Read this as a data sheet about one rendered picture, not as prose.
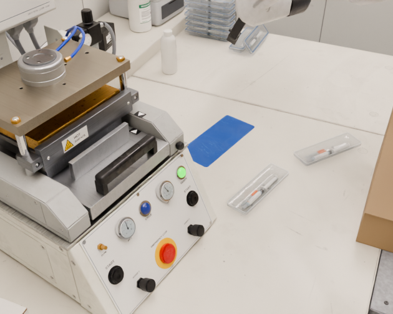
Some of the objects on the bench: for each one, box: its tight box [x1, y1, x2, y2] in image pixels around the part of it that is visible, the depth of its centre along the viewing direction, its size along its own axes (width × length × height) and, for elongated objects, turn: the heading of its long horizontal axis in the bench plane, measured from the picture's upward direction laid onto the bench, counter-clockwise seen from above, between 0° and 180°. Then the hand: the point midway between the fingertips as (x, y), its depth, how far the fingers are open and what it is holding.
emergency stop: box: [159, 243, 176, 264], centre depth 97 cm, size 2×4×4 cm, turn 146°
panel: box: [79, 151, 213, 314], centre depth 94 cm, size 2×30×19 cm, turn 146°
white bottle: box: [160, 29, 177, 75], centre depth 158 cm, size 5×5×14 cm
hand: (242, 23), depth 147 cm, fingers open, 13 cm apart
